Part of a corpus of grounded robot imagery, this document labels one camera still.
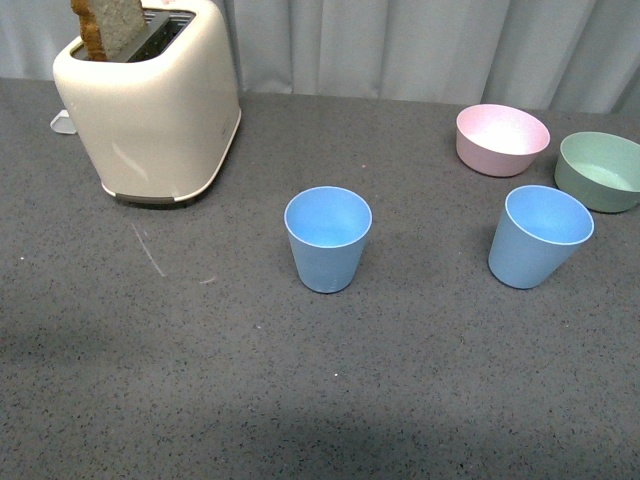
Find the light blue plastic cup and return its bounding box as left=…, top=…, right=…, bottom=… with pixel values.
left=488, top=185, right=595, bottom=289

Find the pink plastic bowl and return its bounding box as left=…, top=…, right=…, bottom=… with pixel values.
left=456, top=104, right=550, bottom=177

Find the cream white toaster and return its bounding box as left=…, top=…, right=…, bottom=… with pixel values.
left=53, top=1, right=242, bottom=204

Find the green plastic bowl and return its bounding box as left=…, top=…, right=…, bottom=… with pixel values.
left=554, top=131, right=639, bottom=213

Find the toasted bread slice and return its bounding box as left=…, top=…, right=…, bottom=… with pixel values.
left=70, top=0, right=146, bottom=61

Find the grey curtain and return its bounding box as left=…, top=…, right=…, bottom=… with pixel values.
left=0, top=0, right=640, bottom=115

